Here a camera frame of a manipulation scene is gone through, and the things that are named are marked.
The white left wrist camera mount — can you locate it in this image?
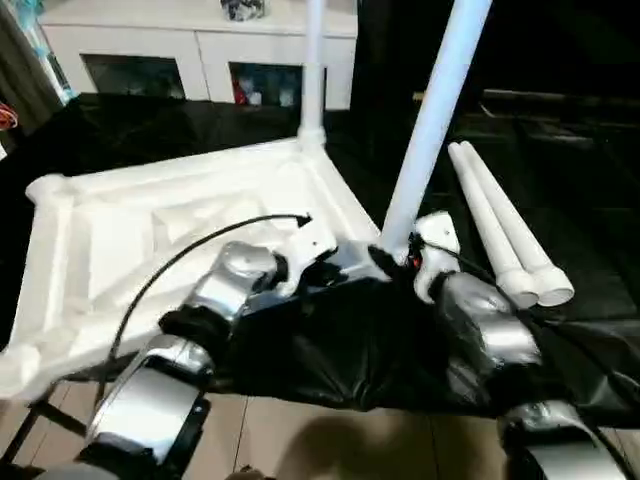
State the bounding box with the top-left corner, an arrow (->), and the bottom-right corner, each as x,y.
277,219 -> 337,297

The white plastic table leg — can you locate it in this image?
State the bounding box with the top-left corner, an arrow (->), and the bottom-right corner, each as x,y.
297,0 -> 327,147
448,142 -> 540,309
381,0 -> 495,257
459,140 -> 574,307

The white glass door cabinet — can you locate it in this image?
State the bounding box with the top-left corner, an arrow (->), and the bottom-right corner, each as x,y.
38,0 -> 359,109

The black folding table frame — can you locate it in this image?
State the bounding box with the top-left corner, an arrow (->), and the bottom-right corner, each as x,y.
0,377 -> 89,471

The blue white patterned panel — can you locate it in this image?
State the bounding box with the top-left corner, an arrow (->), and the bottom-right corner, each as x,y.
22,0 -> 76,101

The grey curtain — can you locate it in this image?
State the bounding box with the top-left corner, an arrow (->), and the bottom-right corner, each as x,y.
0,0 -> 66,129

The black monitor bar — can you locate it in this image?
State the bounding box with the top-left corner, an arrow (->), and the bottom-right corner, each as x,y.
480,88 -> 640,115

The dark patterned bundle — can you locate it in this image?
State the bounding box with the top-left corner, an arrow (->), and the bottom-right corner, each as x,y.
220,0 -> 272,21

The black glossy mat cloth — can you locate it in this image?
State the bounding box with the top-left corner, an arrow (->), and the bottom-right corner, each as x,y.
0,89 -> 640,431

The white plastic table top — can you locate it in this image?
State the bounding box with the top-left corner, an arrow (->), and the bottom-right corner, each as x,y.
0,137 -> 396,401

